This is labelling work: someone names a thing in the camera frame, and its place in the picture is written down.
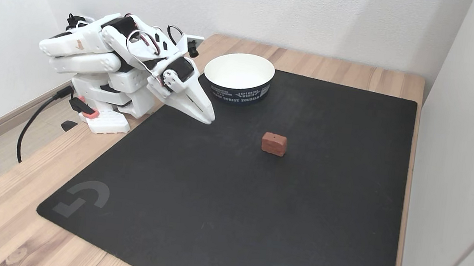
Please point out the red brick toy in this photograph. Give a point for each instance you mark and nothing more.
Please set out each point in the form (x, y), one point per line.
(274, 144)

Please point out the white paper bowl dark band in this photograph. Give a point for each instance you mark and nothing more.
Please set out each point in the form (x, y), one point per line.
(239, 73)

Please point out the black and orange table clamp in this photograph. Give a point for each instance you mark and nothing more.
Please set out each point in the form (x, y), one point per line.
(86, 108)

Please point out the black mouse mat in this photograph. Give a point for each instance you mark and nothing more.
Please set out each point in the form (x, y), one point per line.
(255, 206)

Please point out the small black gripper camera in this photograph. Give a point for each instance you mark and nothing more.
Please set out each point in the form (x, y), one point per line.
(193, 47)

